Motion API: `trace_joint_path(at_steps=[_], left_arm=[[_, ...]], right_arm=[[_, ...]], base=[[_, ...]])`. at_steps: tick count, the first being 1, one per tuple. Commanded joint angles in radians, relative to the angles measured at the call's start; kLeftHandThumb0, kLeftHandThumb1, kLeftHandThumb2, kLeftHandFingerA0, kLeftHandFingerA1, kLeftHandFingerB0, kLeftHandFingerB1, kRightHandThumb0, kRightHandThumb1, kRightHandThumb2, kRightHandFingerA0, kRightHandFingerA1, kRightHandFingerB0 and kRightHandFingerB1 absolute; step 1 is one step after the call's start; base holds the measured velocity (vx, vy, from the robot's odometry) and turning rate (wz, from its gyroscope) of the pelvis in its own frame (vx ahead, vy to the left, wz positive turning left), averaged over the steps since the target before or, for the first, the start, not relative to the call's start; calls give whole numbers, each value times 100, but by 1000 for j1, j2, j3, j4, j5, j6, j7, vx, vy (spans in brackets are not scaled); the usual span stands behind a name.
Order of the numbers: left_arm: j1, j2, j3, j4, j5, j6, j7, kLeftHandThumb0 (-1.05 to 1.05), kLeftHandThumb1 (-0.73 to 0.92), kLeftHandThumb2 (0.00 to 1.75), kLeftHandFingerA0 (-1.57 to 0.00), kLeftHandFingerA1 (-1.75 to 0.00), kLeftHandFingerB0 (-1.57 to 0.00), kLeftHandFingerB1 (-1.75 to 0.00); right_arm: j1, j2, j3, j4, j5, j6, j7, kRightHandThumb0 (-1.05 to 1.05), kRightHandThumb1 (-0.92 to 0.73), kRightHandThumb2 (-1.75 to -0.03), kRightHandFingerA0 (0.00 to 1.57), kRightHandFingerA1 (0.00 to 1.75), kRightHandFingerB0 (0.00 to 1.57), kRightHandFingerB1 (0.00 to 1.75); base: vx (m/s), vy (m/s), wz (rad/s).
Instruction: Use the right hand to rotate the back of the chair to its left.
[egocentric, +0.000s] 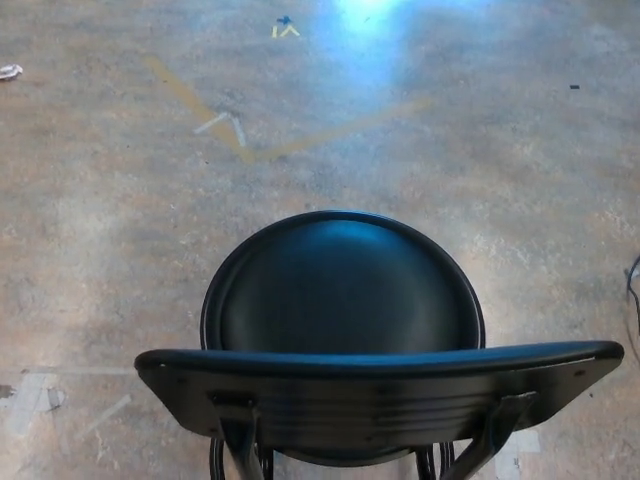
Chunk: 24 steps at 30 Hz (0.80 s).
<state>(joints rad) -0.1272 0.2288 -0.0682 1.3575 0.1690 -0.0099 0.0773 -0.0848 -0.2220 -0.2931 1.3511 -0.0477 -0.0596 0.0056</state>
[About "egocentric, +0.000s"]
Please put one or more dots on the crumpled white paper scrap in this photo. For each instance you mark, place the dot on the crumpled white paper scrap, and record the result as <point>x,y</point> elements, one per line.
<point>10,72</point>

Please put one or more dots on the black round-seat chair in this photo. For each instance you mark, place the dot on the black round-seat chair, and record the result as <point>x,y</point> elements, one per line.
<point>340,290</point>

